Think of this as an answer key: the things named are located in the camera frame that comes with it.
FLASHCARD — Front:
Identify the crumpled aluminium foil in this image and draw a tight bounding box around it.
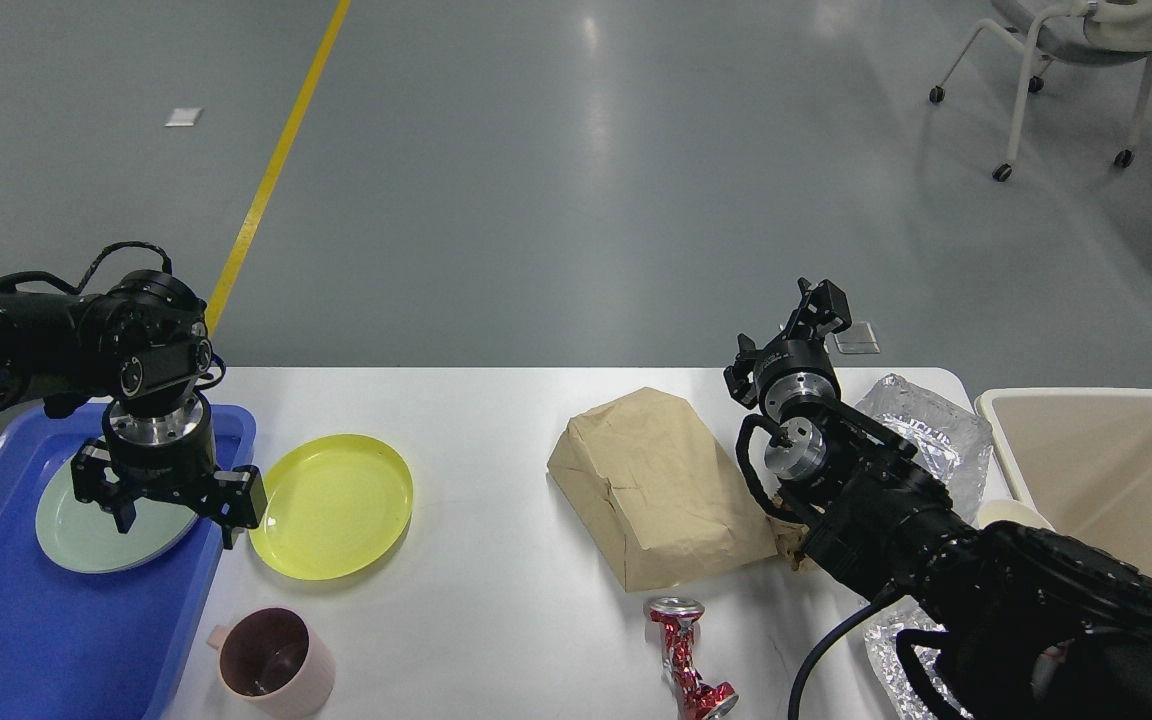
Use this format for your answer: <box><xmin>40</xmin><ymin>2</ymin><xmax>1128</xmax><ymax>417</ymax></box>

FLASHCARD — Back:
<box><xmin>855</xmin><ymin>374</ymin><xmax>993</xmax><ymax>719</ymax></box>

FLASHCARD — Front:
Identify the crushed red can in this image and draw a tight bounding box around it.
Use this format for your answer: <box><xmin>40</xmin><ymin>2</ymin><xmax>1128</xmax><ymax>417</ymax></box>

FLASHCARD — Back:
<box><xmin>645</xmin><ymin>596</ymin><xmax>738</xmax><ymax>719</ymax></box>

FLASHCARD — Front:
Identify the floor outlet cover plate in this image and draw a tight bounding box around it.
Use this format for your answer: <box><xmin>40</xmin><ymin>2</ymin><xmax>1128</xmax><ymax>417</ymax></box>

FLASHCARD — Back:
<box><xmin>833</xmin><ymin>323</ymin><xmax>882</xmax><ymax>355</ymax></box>

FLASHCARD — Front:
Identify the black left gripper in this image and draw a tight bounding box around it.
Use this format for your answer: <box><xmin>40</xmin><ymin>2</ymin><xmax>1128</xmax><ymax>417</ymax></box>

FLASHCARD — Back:
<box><xmin>70</xmin><ymin>393</ymin><xmax>268</xmax><ymax>550</ymax></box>

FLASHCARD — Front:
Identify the pink mug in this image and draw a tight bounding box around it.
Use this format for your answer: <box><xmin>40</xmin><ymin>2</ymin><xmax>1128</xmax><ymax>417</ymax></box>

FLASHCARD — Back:
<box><xmin>205</xmin><ymin>606</ymin><xmax>338</xmax><ymax>719</ymax></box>

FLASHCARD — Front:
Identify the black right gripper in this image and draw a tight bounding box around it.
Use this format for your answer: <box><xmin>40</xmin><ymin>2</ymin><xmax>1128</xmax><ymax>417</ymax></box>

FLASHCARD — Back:
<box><xmin>723</xmin><ymin>278</ymin><xmax>852</xmax><ymax>416</ymax></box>

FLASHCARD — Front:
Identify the blue plastic tray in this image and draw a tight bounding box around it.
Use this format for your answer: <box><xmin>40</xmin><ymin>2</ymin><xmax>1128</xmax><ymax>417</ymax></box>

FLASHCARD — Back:
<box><xmin>0</xmin><ymin>404</ymin><xmax>221</xmax><ymax>719</ymax></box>

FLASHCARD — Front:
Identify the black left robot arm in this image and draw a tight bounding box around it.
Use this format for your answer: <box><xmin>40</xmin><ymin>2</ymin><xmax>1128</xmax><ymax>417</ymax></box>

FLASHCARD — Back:
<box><xmin>0</xmin><ymin>256</ymin><xmax>268</xmax><ymax>548</ymax></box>

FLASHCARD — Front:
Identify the brown paper bag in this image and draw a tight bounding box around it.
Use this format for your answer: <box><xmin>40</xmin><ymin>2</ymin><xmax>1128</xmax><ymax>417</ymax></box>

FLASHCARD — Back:
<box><xmin>547</xmin><ymin>387</ymin><xmax>776</xmax><ymax>592</ymax></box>

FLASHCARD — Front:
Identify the white wheeled chair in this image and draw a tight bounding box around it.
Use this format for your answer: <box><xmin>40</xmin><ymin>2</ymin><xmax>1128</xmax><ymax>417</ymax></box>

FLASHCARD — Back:
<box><xmin>929</xmin><ymin>1</ymin><xmax>1152</xmax><ymax>183</ymax></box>

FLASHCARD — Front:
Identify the crumpled brown paper ball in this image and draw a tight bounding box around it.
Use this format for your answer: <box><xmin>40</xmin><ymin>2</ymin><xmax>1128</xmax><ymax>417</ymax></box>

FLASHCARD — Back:
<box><xmin>767</xmin><ymin>515</ymin><xmax>818</xmax><ymax>571</ymax></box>

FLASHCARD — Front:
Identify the white paper cup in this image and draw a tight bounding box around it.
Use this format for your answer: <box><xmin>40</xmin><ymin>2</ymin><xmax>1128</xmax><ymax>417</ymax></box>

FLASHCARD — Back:
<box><xmin>975</xmin><ymin>498</ymin><xmax>1053</xmax><ymax>530</ymax></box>

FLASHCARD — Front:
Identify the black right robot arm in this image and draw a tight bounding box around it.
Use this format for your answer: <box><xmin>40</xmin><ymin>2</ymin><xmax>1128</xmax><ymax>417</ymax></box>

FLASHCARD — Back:
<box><xmin>723</xmin><ymin>278</ymin><xmax>1152</xmax><ymax>719</ymax></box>

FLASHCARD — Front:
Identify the beige plastic bin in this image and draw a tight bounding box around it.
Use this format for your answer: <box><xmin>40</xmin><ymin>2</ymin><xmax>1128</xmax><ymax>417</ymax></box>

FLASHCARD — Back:
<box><xmin>975</xmin><ymin>387</ymin><xmax>1152</xmax><ymax>577</ymax></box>

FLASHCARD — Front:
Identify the pale green plate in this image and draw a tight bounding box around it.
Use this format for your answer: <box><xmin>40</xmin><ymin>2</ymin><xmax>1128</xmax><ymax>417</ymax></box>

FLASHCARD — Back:
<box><xmin>35</xmin><ymin>462</ymin><xmax>198</xmax><ymax>574</ymax></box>

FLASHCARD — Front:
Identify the yellow plastic plate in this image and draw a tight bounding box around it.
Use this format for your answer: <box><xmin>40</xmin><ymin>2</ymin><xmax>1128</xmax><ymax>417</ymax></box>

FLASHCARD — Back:
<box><xmin>250</xmin><ymin>434</ymin><xmax>414</xmax><ymax>582</ymax></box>

